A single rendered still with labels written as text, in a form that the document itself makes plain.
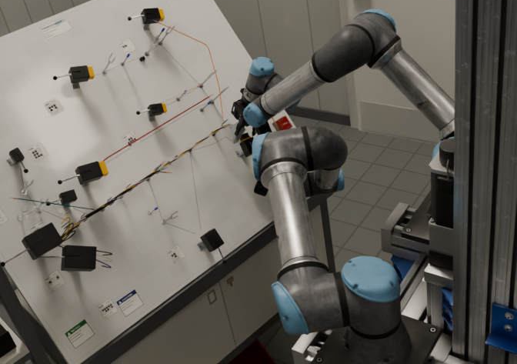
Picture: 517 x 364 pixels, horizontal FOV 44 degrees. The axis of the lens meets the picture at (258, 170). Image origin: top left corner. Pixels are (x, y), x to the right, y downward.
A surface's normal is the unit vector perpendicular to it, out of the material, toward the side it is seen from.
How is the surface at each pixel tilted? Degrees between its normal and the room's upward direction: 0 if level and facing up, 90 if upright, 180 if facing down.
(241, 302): 90
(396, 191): 0
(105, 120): 52
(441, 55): 90
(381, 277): 8
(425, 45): 90
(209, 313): 90
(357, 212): 0
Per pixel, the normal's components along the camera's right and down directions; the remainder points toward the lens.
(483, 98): -0.55, 0.53
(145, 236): 0.44, -0.26
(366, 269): -0.03, -0.84
